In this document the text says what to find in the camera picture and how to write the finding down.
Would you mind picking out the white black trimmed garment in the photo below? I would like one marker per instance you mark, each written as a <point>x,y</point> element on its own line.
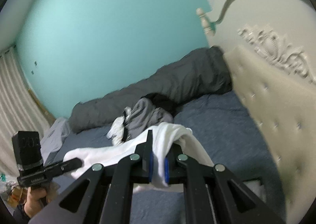
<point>118,133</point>

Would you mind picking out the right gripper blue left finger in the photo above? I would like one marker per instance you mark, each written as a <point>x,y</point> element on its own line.
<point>102,194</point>

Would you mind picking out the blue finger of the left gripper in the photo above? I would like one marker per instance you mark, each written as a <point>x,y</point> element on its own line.
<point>63,167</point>

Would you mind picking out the person's left hand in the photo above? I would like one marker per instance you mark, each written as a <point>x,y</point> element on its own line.
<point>33,203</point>

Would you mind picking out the grey crumpled garment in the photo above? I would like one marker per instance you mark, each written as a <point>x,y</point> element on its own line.
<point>150,110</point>

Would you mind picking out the striped beige curtain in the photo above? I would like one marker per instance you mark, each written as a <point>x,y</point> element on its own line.
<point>19,112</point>

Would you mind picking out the dark grey rolled duvet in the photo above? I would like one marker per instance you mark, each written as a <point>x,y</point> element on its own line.
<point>200,72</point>

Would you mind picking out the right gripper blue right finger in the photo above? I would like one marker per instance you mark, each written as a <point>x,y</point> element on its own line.
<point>214,194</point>

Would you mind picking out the light grey blanket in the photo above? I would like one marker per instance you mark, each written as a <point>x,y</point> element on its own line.
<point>54,137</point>

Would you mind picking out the cream tufted headboard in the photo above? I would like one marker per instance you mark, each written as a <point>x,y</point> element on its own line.
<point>269,46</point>

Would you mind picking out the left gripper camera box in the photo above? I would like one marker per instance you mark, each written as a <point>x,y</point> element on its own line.
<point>27,150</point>

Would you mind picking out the folded grey clothes stack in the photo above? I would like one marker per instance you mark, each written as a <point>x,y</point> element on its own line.
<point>257,187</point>

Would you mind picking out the white long sleeve shirt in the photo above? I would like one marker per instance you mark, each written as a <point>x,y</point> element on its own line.
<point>153,152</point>

